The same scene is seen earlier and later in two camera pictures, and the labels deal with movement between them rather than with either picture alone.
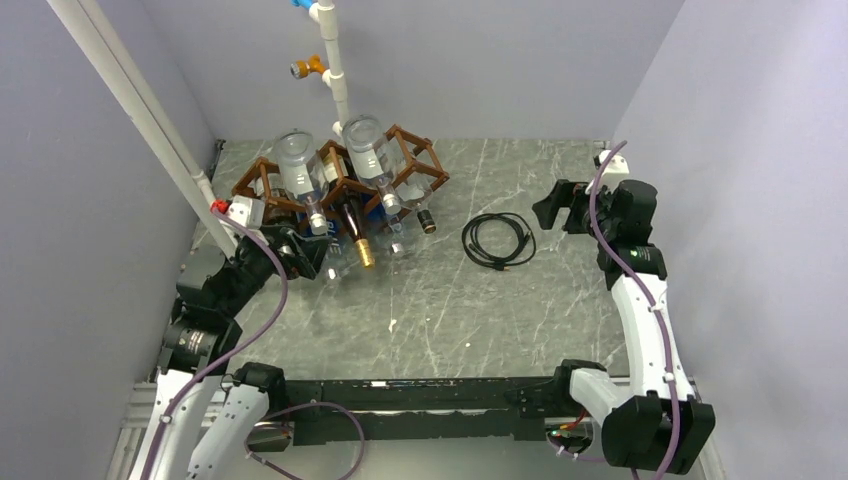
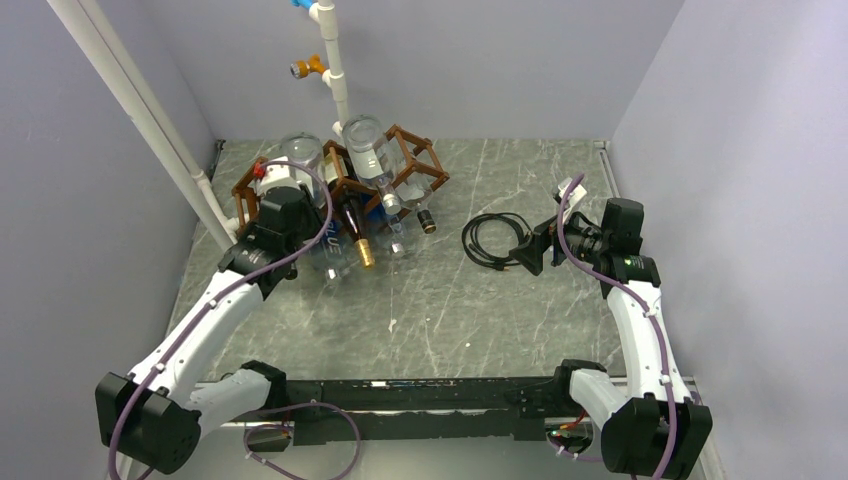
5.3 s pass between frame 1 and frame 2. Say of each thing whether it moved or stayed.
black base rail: stayed
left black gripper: moved
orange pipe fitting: stayed
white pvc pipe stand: stayed
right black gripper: moved
